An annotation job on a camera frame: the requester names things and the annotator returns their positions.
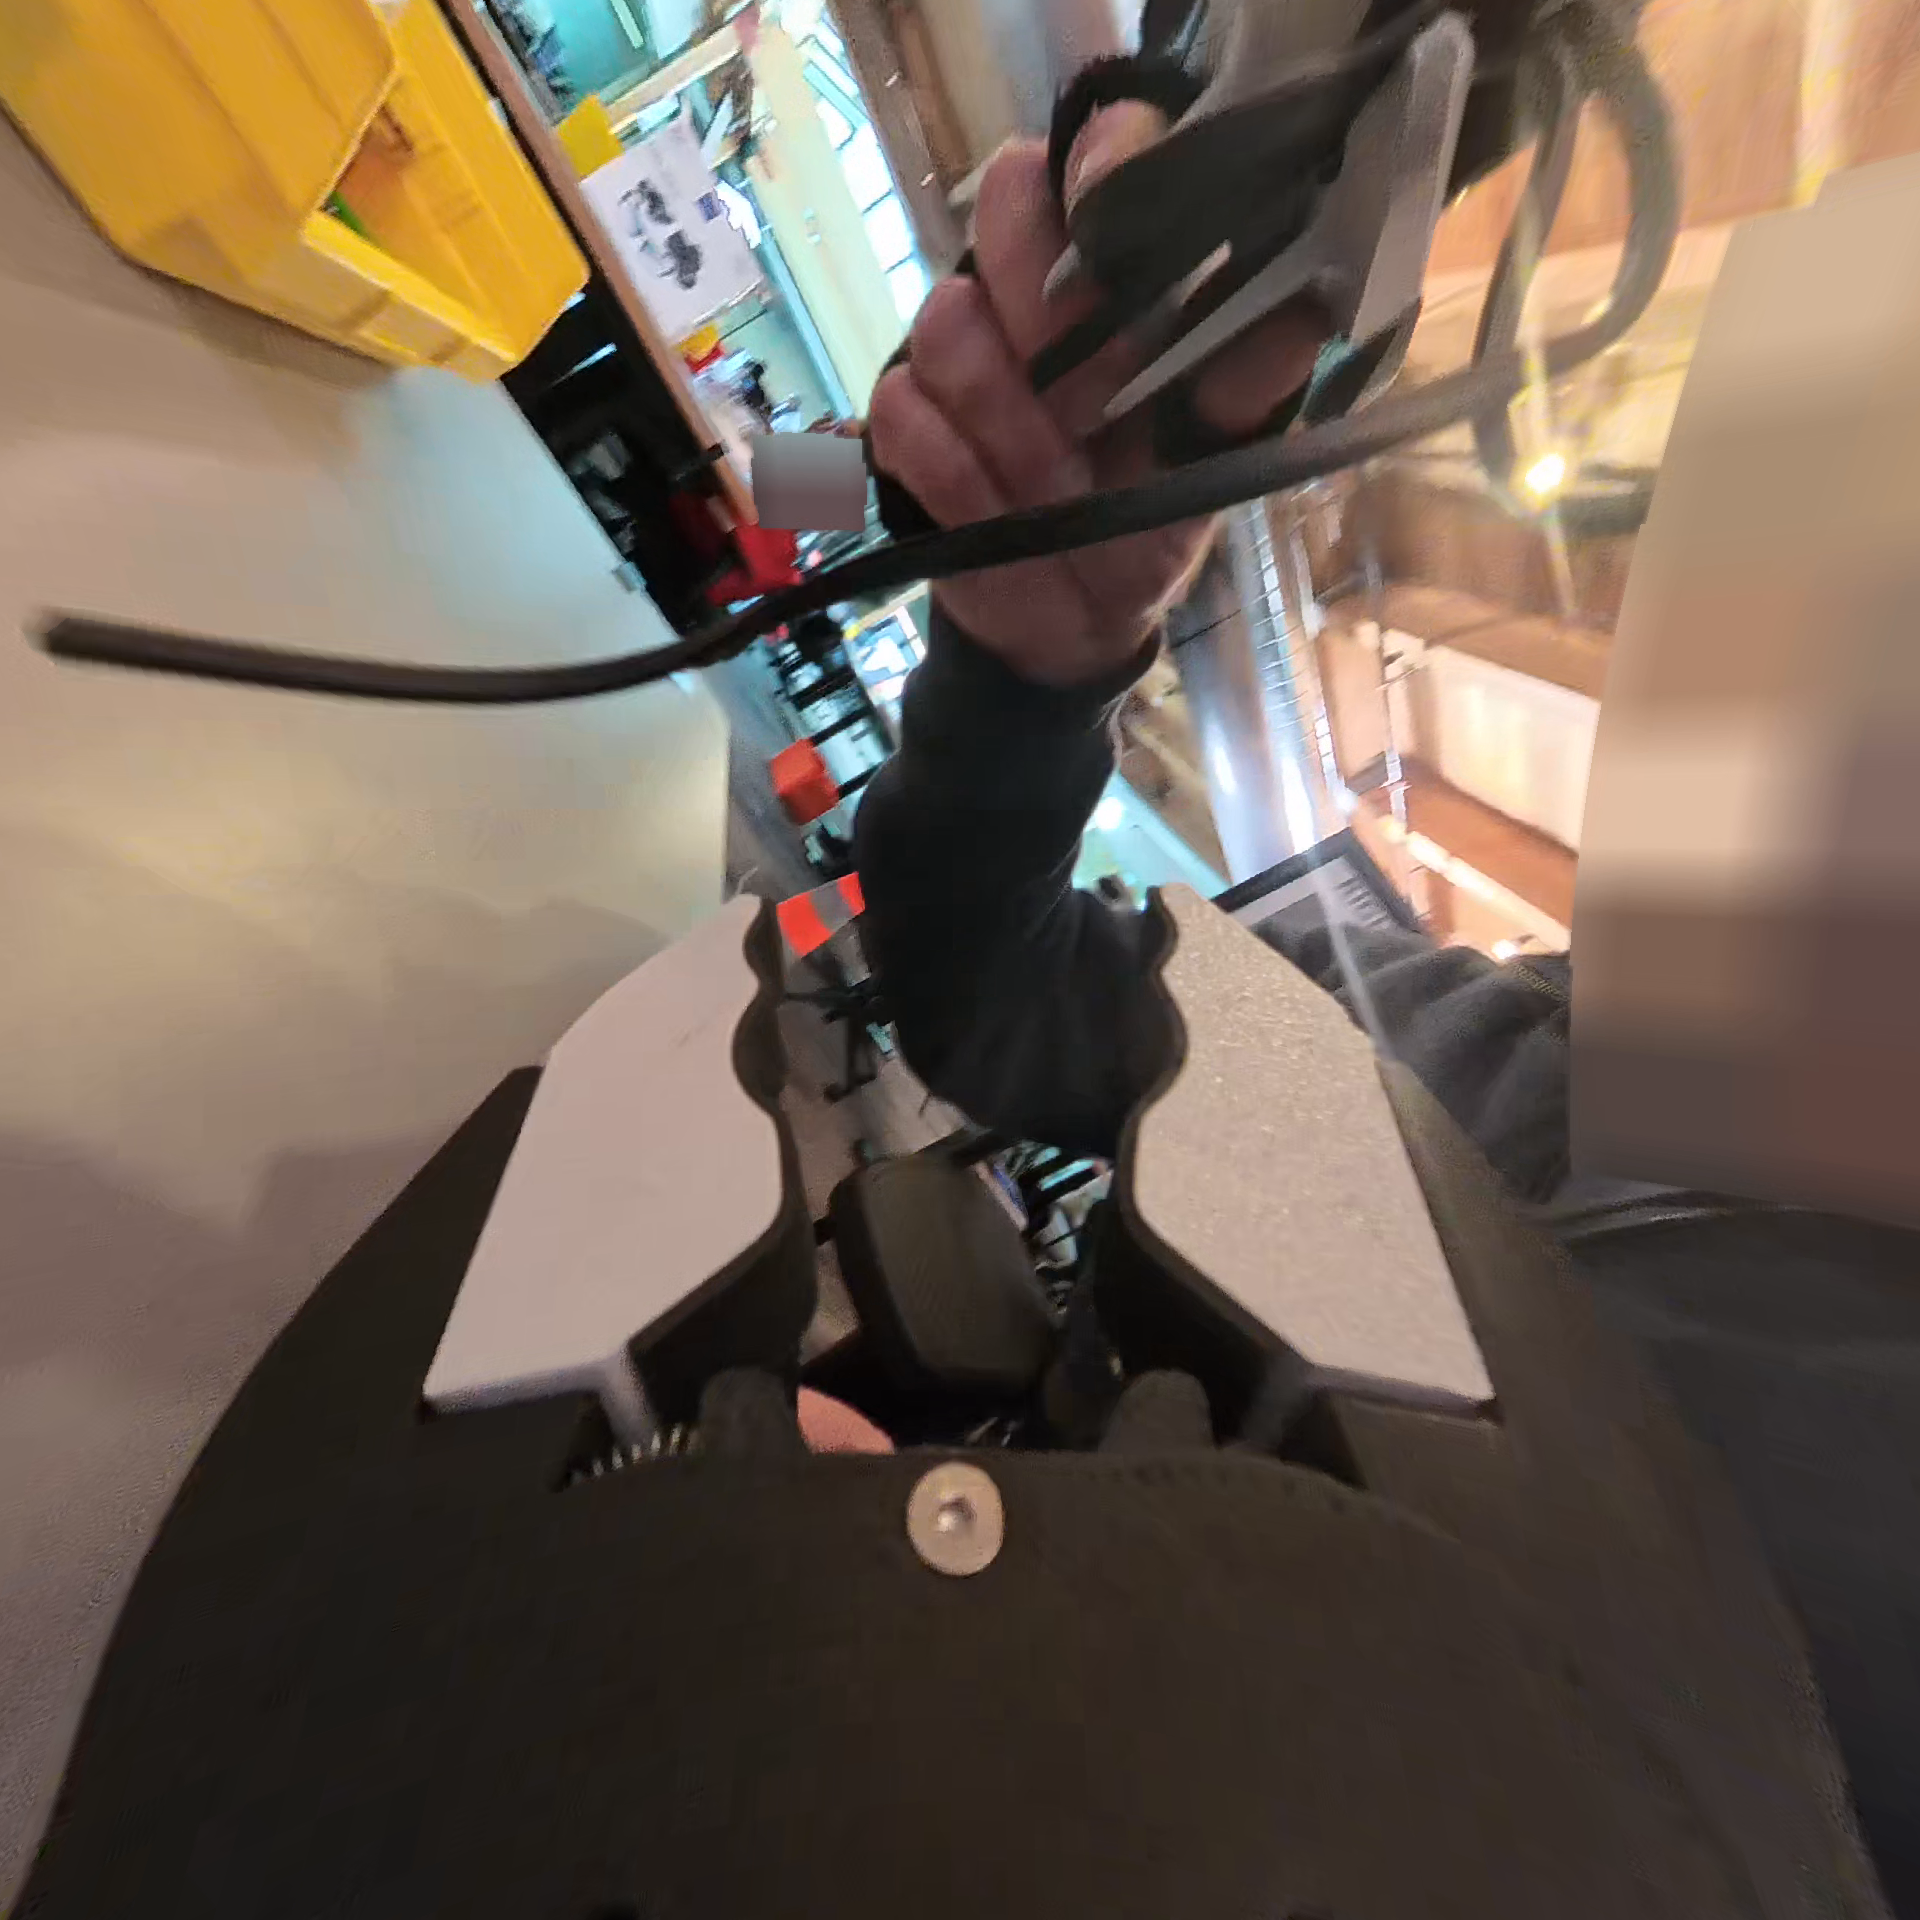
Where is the white printed box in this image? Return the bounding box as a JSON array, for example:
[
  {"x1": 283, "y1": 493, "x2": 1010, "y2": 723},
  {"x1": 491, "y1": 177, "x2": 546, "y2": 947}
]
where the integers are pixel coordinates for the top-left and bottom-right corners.
[{"x1": 585, "y1": 115, "x2": 768, "y2": 326}]

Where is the yellow bin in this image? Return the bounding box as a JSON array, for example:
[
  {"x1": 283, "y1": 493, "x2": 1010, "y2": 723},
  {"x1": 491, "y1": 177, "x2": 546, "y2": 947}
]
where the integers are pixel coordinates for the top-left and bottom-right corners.
[{"x1": 0, "y1": 0, "x2": 593, "y2": 385}]

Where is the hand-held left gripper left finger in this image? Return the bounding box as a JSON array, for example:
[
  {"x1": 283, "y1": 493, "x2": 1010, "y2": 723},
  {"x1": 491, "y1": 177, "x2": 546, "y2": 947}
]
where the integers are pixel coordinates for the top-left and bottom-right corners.
[{"x1": 428, "y1": 897, "x2": 818, "y2": 1408}]

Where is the person's left hand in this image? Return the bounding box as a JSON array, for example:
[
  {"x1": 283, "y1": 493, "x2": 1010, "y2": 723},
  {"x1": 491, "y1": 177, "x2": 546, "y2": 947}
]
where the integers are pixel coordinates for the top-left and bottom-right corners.
[{"x1": 795, "y1": 1387, "x2": 904, "y2": 1460}]

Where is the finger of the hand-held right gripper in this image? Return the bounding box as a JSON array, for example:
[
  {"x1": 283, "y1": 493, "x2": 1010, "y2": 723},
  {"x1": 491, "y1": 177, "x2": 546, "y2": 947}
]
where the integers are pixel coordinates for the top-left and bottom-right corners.
[
  {"x1": 1099, "y1": 225, "x2": 1359, "y2": 416},
  {"x1": 1330, "y1": 13, "x2": 1479, "y2": 352}
]

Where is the black cable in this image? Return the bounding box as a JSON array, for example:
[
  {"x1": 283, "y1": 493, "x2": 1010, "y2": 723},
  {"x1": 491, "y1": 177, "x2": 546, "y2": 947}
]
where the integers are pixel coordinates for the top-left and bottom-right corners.
[{"x1": 36, "y1": 0, "x2": 1683, "y2": 707}]

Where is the black mesh chair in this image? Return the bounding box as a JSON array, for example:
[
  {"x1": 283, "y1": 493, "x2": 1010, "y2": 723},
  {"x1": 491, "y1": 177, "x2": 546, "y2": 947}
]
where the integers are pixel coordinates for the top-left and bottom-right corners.
[{"x1": 825, "y1": 1150, "x2": 1058, "y2": 1413}]

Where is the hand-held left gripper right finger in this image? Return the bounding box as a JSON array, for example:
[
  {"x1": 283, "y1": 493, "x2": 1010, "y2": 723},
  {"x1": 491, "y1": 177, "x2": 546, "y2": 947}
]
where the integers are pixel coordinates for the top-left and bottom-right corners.
[{"x1": 1089, "y1": 888, "x2": 1492, "y2": 1408}]

